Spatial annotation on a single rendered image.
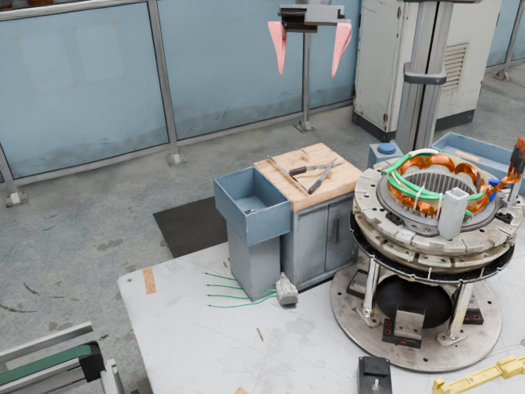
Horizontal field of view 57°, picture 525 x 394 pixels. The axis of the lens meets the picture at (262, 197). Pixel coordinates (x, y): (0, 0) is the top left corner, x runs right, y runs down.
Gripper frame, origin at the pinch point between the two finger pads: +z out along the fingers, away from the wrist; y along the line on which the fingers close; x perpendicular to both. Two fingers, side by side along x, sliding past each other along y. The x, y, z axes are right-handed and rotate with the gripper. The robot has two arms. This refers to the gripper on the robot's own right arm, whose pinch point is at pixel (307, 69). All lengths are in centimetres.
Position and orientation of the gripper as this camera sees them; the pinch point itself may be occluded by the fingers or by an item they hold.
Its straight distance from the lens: 80.3
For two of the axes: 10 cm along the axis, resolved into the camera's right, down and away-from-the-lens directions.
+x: 1.9, -0.7, 9.8
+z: -0.8, 9.9, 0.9
